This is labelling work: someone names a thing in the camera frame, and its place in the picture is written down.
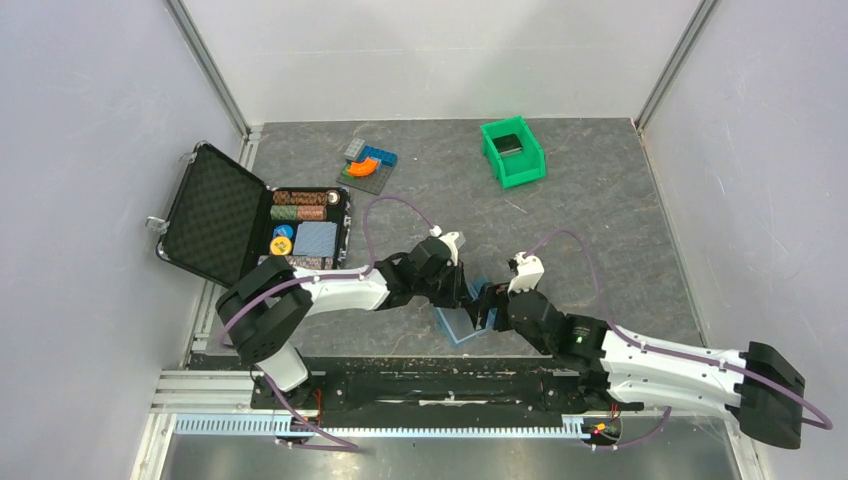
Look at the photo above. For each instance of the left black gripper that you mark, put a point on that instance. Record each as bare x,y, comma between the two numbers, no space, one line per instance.
457,295

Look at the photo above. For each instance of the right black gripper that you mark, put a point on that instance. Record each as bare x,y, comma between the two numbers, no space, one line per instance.
494,295

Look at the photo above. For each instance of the blue leather card holder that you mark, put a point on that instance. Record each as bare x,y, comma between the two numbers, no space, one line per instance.
457,325

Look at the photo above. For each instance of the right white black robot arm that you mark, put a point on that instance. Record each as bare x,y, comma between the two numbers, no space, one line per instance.
757,387

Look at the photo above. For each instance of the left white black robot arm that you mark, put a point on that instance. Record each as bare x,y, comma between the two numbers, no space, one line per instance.
261,312

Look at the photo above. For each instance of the blue playing card deck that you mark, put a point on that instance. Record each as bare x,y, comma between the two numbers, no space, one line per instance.
315,239

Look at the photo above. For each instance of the grey lego baseplate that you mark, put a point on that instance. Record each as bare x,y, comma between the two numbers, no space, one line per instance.
372,184

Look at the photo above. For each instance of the white dealer button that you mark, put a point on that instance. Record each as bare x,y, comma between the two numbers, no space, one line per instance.
333,197

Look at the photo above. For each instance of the orange curved lego piece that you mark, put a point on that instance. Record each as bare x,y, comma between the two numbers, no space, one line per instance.
362,168

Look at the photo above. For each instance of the blue lego brick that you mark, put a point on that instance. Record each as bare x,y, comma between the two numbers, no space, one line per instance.
385,157

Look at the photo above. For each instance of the poker chip row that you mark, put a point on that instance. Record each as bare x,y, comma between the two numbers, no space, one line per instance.
298,198
285,213
311,263

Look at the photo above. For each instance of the grey lego brick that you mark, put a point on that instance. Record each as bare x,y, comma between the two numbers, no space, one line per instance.
354,150

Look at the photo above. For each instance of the green plastic bin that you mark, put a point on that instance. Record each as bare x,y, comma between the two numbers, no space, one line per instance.
515,155

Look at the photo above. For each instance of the black object in bin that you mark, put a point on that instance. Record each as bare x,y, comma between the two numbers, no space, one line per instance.
508,145

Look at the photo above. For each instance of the yellow poker chip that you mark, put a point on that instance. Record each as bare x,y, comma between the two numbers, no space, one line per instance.
281,246

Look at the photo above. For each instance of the blue poker chip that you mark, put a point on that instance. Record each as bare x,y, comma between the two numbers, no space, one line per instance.
284,230

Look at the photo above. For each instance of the top poker chip row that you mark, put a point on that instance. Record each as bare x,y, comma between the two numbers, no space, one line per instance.
298,198

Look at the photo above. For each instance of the black poker chip case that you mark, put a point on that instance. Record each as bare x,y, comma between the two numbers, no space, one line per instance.
219,221

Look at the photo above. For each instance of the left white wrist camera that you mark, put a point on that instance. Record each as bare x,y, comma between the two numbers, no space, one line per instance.
454,240

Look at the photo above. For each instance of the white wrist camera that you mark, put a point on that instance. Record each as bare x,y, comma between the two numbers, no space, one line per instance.
527,272
454,240

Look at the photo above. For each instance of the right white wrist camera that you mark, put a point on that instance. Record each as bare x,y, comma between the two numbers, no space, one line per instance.
527,272

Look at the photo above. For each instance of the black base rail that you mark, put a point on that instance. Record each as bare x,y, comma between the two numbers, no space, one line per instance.
449,392

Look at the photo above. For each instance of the white toothed cable strip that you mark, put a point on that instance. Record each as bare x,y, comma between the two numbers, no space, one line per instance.
282,425

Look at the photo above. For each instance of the left aluminium corner post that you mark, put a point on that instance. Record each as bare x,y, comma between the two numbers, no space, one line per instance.
200,51

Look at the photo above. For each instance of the aluminium corner post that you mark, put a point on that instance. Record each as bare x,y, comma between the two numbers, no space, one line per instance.
680,53
200,51

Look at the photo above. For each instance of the right aluminium corner post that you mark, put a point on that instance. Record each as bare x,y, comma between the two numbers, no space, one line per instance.
680,53

